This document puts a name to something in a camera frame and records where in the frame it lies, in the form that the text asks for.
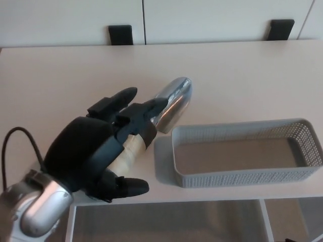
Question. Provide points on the grey perforated plastic basket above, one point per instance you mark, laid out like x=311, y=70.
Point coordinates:
x=239, y=176

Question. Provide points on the black rectangular block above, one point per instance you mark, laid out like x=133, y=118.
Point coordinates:
x=280, y=30
x=121, y=35

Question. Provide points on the white cabinet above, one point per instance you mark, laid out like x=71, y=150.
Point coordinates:
x=202, y=17

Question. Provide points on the white desk leg frame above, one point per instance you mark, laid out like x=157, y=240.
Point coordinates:
x=70, y=227
x=267, y=221

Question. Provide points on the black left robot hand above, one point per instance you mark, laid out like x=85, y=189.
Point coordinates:
x=75, y=151

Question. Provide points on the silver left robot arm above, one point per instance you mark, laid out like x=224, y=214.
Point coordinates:
x=38, y=206

